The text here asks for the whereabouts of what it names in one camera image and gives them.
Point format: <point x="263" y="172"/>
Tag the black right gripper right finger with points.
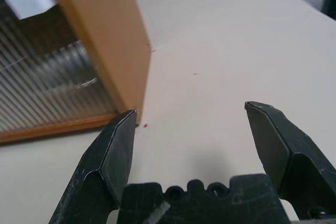
<point x="288" y="155"/>

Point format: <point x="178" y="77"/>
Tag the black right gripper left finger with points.
<point x="110" y="161"/>

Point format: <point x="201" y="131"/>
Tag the wooden cabinet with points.
<point x="105" y="24"/>

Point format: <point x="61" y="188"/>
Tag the ribbed glass sliding door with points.
<point x="39" y="90"/>

